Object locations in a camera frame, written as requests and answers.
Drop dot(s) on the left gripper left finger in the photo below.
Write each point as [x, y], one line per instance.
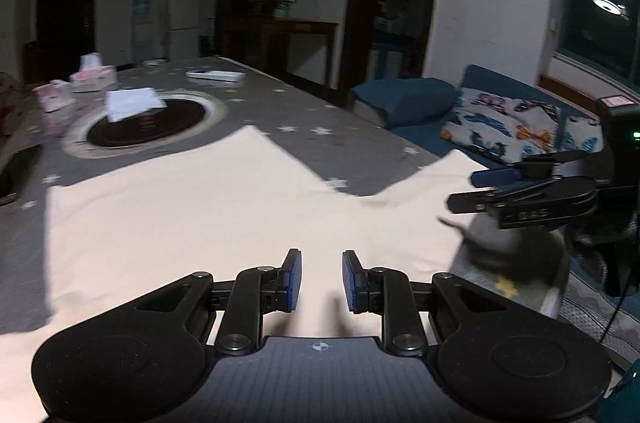
[245, 301]

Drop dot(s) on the dark wooden door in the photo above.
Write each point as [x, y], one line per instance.
[65, 31]

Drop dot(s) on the white remote control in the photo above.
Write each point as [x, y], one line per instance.
[218, 76]

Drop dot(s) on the water dispenser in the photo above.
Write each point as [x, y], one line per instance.
[141, 31]

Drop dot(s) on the white folded cloth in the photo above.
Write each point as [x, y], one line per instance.
[124, 104]

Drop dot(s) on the butterfly print pillow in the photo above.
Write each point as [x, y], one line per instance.
[500, 128]

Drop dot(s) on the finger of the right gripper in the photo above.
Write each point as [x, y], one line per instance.
[470, 202]
[535, 170]

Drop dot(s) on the pink tissue box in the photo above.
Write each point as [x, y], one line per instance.
[93, 75]

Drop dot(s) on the round induction cooktop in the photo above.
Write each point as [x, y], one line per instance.
[186, 114]

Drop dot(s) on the brown wooden side table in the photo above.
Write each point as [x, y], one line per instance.
[302, 47]

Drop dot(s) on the white refrigerator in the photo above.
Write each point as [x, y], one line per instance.
[183, 29]

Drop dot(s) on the blue sofa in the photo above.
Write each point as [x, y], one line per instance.
[417, 109]

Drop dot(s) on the cream white garment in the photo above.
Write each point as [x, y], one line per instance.
[231, 205]

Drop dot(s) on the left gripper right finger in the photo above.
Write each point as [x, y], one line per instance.
[387, 293]

